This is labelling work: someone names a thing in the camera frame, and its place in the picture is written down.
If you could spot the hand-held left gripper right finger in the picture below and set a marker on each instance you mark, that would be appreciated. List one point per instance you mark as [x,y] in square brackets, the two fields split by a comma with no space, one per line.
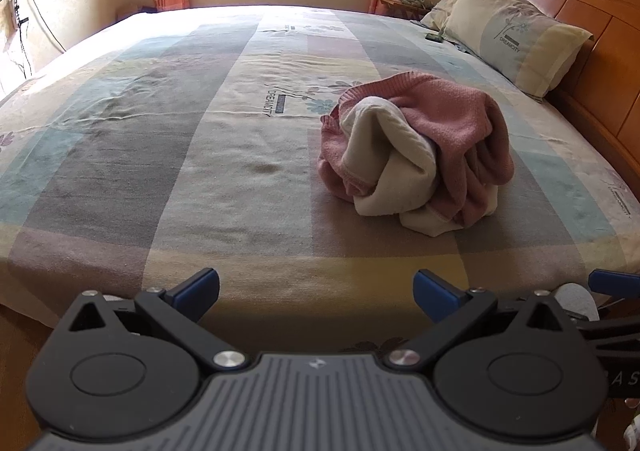
[435,293]

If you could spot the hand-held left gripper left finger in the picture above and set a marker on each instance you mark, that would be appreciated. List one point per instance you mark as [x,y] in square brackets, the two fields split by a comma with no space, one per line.
[197,288]

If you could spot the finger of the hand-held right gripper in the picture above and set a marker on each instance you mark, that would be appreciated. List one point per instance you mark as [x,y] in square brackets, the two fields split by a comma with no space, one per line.
[615,333]
[615,282]

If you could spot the pink and white knit sweater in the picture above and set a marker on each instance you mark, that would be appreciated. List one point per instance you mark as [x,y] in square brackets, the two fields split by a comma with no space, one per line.
[440,121]

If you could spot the bed with patchwork sheet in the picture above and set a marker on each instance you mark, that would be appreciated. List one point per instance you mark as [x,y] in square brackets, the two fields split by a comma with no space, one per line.
[175,141]

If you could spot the wooden headboard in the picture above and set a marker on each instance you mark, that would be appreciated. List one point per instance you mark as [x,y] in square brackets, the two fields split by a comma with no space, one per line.
[600,31]

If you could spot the small dark device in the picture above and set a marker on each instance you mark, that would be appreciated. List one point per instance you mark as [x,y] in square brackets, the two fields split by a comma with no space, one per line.
[432,36]

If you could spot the large flower print pillow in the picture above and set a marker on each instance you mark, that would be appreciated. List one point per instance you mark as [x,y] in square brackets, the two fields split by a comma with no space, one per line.
[520,31]

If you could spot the small pillow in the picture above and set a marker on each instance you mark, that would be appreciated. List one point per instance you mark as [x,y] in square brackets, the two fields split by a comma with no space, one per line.
[440,11]

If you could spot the wooden nightstand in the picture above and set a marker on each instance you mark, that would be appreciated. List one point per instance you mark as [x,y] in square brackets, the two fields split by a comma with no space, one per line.
[395,6]

